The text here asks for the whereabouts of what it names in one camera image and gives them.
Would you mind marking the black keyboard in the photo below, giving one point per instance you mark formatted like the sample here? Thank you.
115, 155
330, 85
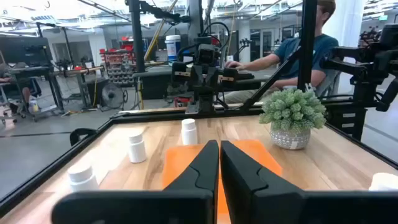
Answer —
246, 76

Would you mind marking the black monitor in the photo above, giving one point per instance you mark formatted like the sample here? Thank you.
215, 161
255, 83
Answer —
25, 51

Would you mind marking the black background robot arm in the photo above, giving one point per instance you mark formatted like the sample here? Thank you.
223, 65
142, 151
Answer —
367, 62

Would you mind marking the white tub with blue label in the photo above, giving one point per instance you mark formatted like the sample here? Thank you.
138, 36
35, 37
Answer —
172, 46

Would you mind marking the green plant in grey pot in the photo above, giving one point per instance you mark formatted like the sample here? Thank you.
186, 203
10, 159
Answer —
292, 109

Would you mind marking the white pill bottle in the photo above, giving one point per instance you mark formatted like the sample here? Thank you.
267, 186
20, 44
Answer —
384, 183
82, 179
136, 149
189, 132

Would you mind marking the black drawer cabinet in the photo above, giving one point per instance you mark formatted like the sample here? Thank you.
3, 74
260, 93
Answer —
339, 119

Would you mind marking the orange translucent plastic basket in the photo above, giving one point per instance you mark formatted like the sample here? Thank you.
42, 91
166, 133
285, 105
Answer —
177, 165

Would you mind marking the black workbench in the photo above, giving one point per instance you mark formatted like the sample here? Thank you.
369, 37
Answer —
31, 71

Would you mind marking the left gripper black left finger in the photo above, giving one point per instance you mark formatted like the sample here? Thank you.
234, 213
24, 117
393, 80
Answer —
199, 186

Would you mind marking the black aluminium table frame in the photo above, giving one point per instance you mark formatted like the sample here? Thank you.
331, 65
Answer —
149, 117

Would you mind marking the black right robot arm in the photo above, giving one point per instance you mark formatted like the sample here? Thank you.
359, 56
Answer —
205, 100

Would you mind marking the yellow pole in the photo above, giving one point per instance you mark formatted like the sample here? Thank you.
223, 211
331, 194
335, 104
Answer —
157, 32

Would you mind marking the wooden-top workbench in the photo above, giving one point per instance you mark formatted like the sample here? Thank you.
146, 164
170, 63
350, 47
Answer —
81, 71

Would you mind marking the black floor fan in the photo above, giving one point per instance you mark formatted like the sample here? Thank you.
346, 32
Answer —
112, 96

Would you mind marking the black desk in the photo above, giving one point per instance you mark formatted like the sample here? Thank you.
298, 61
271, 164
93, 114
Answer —
152, 81

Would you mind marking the red parts bin rack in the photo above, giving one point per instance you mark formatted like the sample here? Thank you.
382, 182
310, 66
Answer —
119, 57

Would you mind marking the person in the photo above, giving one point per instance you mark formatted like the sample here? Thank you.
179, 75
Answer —
287, 51

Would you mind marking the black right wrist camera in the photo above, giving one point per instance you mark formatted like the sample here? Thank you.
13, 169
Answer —
207, 55

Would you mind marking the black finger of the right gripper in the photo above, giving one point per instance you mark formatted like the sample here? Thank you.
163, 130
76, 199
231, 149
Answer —
211, 81
197, 81

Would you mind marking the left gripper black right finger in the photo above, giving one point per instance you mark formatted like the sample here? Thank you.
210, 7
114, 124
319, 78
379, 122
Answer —
242, 193

